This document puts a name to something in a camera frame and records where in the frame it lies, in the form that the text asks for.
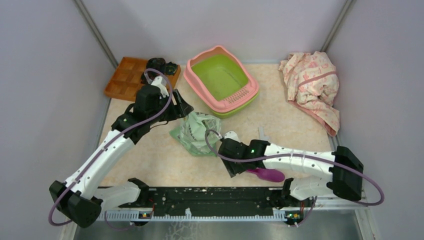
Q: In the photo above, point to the black part with green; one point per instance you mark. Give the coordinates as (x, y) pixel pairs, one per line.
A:
(171, 68)

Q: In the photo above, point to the green and pink litter box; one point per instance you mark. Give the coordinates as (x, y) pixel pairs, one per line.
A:
(221, 81)

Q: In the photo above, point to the cream pink printed jacket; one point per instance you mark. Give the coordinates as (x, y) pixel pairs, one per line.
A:
(312, 85)

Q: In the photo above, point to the orange compartment tray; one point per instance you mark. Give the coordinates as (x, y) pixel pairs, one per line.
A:
(126, 80)

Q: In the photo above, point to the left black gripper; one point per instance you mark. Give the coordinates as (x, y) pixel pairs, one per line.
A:
(181, 109)

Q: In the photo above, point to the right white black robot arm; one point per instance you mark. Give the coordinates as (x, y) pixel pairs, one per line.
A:
(329, 172)

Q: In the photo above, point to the green cat litter bag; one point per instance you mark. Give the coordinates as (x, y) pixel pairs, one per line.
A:
(191, 133)

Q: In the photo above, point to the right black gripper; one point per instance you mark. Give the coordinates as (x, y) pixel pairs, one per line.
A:
(232, 168)

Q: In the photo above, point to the black small part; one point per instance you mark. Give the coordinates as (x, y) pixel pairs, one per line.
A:
(145, 79)

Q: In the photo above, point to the purple plastic scoop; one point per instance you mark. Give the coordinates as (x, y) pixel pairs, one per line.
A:
(270, 175)

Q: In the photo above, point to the black round part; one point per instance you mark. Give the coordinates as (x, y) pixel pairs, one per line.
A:
(157, 63)

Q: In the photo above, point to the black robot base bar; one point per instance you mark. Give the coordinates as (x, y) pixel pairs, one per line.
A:
(217, 201)

